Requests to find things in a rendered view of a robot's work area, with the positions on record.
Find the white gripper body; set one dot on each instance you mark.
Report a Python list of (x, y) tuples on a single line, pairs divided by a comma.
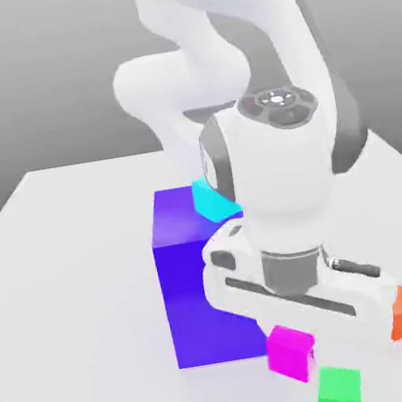
[(362, 292)]

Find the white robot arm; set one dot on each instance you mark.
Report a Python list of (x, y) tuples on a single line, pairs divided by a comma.
[(277, 174)]

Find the small magenta cube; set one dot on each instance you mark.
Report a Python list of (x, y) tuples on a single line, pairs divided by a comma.
[(287, 352)]

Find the small green cube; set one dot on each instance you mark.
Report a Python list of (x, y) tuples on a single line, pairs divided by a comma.
[(338, 389)]

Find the small cyan cube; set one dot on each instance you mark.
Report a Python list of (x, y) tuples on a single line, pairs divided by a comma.
[(210, 203)]

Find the large purple box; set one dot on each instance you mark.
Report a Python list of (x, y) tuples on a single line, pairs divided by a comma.
[(187, 298)]

